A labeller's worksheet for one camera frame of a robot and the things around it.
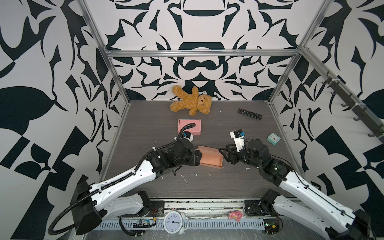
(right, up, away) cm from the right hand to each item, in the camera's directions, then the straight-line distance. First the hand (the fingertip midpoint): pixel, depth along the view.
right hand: (223, 147), depth 73 cm
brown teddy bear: (-15, +25, +39) cm, 48 cm away
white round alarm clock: (-22, -33, -4) cm, 40 cm away
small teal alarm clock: (+38, +1, +25) cm, 45 cm away
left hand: (-12, -2, +1) cm, 12 cm away
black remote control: (+29, +17, +39) cm, 51 cm away
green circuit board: (+22, -37, -1) cm, 43 cm away
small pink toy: (+5, -31, -2) cm, 31 cm away
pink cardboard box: (-13, +6, +26) cm, 30 cm away
